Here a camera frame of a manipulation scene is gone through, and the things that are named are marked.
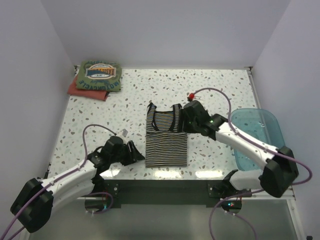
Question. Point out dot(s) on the salmon red folded tank top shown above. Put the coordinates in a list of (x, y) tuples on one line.
[(91, 94)]

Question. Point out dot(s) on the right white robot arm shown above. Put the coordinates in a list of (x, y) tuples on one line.
[(276, 171)]

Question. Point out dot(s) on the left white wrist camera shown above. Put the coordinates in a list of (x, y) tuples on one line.
[(123, 133)]

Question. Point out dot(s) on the striped black white tank top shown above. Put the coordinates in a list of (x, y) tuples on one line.
[(166, 144)]

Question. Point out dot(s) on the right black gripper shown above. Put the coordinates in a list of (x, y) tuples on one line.
[(183, 127)]

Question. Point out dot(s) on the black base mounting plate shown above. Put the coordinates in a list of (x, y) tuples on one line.
[(160, 192)]

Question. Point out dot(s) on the blue translucent plastic bin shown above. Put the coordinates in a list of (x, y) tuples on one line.
[(260, 124)]

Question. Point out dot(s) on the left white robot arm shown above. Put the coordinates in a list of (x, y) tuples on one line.
[(38, 198)]

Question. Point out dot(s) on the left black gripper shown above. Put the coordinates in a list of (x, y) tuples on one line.
[(133, 156)]

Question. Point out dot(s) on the olive green tank top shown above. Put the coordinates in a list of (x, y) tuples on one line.
[(99, 75)]

